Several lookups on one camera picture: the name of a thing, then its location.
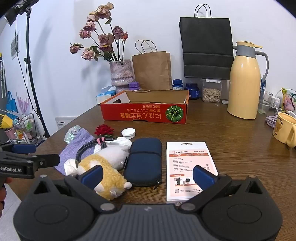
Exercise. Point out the red rose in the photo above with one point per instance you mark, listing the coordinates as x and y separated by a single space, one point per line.
103 129

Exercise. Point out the dark grey board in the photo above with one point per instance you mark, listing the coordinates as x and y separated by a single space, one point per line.
2 106

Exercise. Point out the purple knit pouch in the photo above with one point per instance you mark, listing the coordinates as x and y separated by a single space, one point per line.
69 153

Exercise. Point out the colourful snack bag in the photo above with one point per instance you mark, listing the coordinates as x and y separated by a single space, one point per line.
288 99

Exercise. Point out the white glove package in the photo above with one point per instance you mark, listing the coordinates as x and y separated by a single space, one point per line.
185 162

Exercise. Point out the yellow and white plush toy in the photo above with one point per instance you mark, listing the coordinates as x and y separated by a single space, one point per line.
113 180

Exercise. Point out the iridescent plastic bag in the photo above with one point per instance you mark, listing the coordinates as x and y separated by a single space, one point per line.
70 136

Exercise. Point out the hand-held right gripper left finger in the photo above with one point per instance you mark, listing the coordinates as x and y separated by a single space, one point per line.
92 177

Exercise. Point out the person's left hand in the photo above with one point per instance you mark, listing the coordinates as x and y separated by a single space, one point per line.
2 191

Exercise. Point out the white round lid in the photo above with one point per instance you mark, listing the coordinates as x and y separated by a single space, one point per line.
128 133

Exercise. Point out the black paper bag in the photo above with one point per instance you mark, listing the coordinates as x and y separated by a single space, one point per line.
205 41

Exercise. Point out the yellow paper wrap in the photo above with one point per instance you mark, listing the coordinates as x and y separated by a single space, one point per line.
5 121

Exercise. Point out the navy zip case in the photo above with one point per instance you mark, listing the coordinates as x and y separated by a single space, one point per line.
143 162

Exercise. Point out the white cloth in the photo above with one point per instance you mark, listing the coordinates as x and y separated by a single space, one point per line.
121 142

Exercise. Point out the small white cap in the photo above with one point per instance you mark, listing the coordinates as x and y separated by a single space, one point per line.
225 102

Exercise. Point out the pink speckled vase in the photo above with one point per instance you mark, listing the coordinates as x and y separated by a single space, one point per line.
121 71

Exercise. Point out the wall poster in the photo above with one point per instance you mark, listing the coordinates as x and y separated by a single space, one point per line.
15 46

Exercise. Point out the blue tissue box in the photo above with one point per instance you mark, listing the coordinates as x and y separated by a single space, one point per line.
104 96

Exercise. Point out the brown paper bag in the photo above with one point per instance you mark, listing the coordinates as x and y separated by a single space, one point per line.
151 69

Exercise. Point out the dark blue bottle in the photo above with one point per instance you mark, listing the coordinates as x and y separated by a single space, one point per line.
193 91

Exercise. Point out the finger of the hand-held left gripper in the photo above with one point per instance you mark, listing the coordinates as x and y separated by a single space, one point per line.
24 148
47 160

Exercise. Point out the orange cardboard box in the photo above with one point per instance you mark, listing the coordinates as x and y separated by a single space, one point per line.
138 113

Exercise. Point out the clear glass cup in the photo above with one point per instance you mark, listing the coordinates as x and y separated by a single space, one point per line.
266 102

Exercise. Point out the yellow thermos jug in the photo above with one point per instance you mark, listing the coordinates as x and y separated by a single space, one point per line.
245 88

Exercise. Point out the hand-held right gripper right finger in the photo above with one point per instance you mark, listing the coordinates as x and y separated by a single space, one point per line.
203 177

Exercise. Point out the black light stand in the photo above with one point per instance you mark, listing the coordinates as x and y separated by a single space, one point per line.
28 34

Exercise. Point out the purple lid bottle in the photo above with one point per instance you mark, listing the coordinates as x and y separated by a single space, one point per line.
134 86

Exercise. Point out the clear container of seeds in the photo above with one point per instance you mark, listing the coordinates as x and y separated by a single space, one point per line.
211 92

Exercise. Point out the dried pink roses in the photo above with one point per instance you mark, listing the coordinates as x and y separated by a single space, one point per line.
105 39

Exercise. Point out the yellow bear cup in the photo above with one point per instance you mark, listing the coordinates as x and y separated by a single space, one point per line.
283 129

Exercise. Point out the cluttered storage cart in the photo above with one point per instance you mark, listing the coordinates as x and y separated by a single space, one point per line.
22 133

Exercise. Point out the blue bag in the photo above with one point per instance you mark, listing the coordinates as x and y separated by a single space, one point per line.
10 104

